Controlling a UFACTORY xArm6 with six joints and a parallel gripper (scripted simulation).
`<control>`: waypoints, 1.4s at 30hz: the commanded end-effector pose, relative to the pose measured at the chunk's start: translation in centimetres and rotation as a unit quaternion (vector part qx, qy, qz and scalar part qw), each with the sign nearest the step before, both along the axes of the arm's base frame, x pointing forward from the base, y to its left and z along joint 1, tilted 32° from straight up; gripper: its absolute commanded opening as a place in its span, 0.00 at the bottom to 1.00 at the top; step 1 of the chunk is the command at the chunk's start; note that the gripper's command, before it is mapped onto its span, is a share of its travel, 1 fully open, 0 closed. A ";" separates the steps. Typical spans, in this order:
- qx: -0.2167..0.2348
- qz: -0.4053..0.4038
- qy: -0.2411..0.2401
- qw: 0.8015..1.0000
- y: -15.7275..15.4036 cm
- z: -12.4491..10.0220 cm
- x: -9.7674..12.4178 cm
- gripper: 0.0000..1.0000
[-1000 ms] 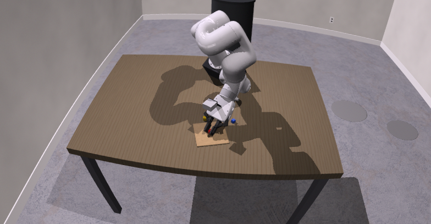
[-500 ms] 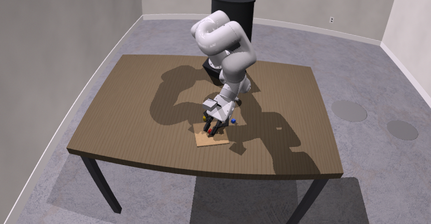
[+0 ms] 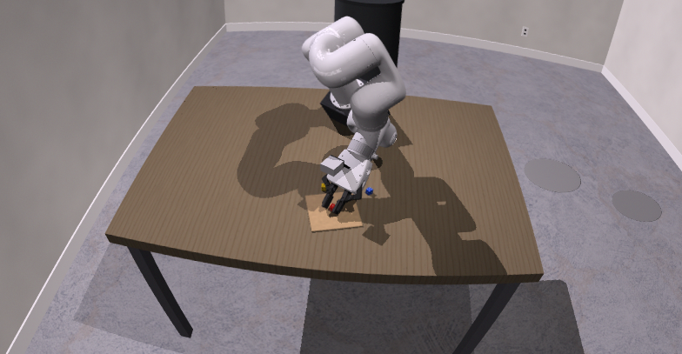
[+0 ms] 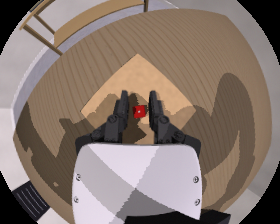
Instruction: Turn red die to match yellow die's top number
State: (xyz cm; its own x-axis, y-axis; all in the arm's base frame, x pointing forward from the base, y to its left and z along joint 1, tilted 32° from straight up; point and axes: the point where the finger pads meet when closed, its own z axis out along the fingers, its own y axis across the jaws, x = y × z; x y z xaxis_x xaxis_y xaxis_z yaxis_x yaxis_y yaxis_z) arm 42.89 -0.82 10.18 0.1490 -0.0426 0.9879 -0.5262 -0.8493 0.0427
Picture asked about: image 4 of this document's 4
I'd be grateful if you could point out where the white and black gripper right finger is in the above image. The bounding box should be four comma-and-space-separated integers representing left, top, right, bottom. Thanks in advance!
148, 90, 201, 159

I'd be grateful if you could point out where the beige flat mat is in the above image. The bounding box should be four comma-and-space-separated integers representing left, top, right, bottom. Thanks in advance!
81, 54, 196, 144

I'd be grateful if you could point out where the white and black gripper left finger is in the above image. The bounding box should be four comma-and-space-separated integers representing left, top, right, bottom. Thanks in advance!
75, 90, 129, 156

